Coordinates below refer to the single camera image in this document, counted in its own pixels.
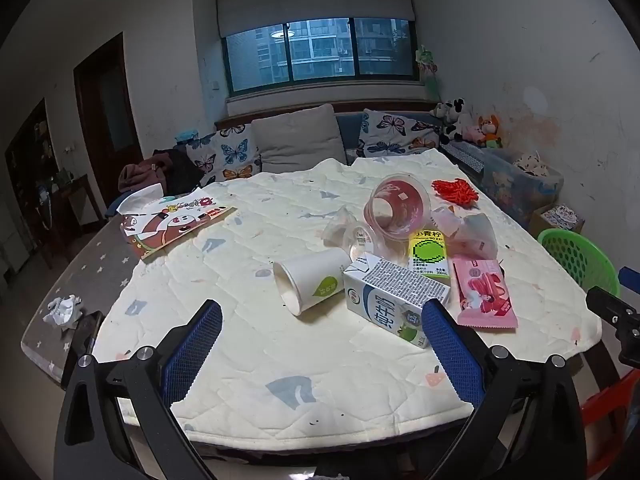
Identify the butterfly print pillow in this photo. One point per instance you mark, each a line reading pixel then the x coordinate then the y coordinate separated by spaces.
pixel 230 155
pixel 395 132

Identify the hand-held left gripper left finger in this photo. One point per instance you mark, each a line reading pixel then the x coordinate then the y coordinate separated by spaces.
pixel 192 352

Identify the pink plush toy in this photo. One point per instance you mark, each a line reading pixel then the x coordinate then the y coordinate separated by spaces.
pixel 472 135

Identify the white plastic wrapper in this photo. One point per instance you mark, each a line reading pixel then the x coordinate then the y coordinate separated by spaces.
pixel 470 235

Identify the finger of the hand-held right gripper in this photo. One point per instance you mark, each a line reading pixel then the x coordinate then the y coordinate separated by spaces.
pixel 630 276
pixel 606 302

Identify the white paper cup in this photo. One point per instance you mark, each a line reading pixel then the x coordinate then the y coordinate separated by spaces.
pixel 310 280

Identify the yellow-green drink carton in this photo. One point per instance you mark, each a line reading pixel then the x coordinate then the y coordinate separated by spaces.
pixel 427 255

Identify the black and white cow plush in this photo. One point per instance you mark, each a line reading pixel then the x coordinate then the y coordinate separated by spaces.
pixel 452 117

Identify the window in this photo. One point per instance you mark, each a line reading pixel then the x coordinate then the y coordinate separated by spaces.
pixel 320 50

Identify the black garment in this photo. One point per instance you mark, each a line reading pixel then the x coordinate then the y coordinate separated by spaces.
pixel 182 170

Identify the teal cloth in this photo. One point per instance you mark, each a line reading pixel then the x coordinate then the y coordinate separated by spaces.
pixel 187 135

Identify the dotted grey fabric box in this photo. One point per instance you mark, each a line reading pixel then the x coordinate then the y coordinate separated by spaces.
pixel 462 162

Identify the cardboard box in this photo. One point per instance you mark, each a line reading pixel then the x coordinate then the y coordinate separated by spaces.
pixel 542 227

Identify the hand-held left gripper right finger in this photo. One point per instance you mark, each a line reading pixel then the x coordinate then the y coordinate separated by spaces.
pixel 450 352

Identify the small clear plastic cup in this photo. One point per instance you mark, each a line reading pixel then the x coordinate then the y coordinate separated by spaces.
pixel 335 227
pixel 365 245

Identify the red plastic stool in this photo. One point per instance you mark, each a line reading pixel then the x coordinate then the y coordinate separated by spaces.
pixel 607 410

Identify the white quilted mat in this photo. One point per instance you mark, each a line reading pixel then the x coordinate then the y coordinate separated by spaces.
pixel 280 375

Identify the black phone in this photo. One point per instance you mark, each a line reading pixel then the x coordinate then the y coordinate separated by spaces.
pixel 82 345

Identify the cream printed cloth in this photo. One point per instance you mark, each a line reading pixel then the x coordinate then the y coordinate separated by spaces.
pixel 530 165

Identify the clear plastic storage bin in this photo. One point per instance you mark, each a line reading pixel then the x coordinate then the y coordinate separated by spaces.
pixel 510 190

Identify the crumpled white tissue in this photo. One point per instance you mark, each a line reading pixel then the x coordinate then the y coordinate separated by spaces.
pixel 62 310

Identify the pink garment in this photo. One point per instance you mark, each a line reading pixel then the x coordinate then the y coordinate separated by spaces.
pixel 142 172

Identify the cartoon tissue box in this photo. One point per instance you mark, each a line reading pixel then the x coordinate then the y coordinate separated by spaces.
pixel 170 225

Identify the wooden side table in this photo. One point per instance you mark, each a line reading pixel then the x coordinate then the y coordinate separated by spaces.
pixel 75 195

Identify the wooden headboard rail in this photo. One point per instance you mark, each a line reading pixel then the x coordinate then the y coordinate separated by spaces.
pixel 235 121

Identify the white and blue milk carton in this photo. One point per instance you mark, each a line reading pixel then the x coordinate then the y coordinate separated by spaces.
pixel 387 295

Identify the dark cabinet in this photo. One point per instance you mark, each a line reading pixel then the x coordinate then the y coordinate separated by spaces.
pixel 32 170

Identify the grey pillow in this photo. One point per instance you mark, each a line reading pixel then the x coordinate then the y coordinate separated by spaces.
pixel 300 137

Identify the pink snack packet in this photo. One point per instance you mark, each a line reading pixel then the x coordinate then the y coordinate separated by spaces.
pixel 482 292

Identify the white roller blind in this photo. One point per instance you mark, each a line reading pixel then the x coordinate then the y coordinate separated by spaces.
pixel 315 0

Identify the dark wooden door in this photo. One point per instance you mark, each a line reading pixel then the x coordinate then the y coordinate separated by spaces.
pixel 107 110

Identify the green plastic basket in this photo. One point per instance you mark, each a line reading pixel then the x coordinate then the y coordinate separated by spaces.
pixel 580 260

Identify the pink-tinted clear plastic cup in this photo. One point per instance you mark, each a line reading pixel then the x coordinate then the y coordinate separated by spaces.
pixel 400 200

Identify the grey star-print mat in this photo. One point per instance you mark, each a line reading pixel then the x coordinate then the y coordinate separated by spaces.
pixel 100 265

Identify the white paper sheet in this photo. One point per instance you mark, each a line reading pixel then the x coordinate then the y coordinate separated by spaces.
pixel 137 200

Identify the stack of colourful books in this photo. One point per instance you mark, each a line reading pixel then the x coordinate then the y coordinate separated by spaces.
pixel 562 216

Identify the orange fox plush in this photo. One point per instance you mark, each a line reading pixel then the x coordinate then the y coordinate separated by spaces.
pixel 490 130

